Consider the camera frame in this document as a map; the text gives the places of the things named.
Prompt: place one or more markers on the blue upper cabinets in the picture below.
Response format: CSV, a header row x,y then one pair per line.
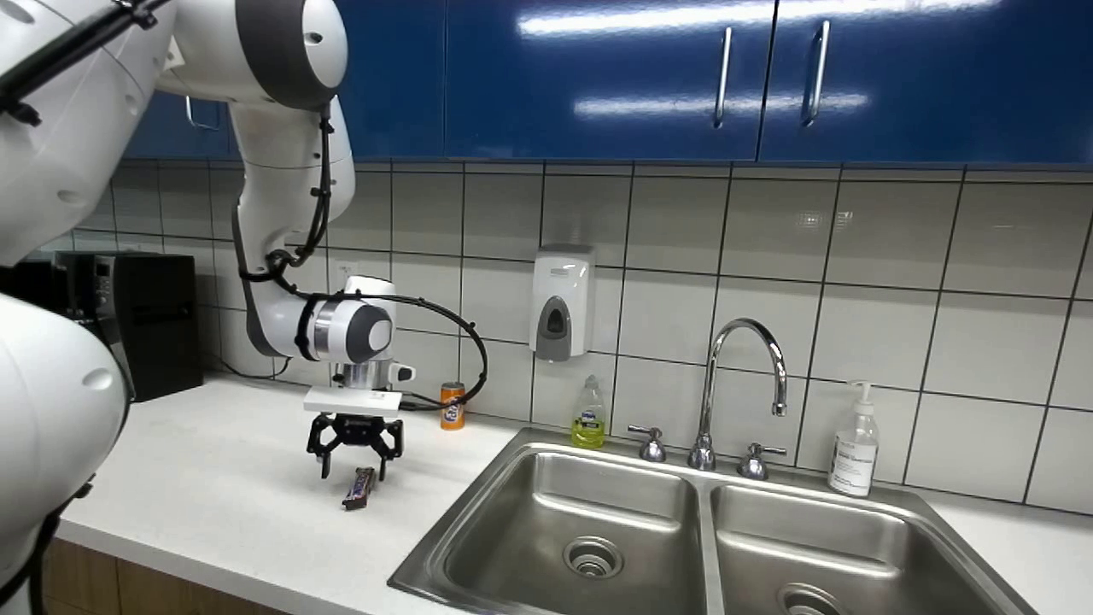
x,y
891,82

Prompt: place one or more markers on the black appliance box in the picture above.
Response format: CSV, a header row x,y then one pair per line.
x,y
141,310

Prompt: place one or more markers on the chrome gooseneck faucet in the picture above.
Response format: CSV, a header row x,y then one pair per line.
x,y
717,399

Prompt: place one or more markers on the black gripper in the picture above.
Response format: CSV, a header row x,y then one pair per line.
x,y
346,430

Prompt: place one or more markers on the brown snickers bar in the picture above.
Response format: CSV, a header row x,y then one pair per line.
x,y
359,489

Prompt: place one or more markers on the white pump soap bottle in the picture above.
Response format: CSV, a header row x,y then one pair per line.
x,y
855,450

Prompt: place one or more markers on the white wall soap dispenser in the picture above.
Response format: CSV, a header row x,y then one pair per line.
x,y
562,298

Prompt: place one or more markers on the stainless steel double sink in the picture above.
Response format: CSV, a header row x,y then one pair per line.
x,y
563,531

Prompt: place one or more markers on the green dish soap bottle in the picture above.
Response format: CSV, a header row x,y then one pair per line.
x,y
589,419

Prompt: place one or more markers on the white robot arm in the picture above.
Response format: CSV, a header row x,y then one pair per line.
x,y
96,82

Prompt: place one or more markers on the orange soda can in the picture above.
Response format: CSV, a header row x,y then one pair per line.
x,y
453,408

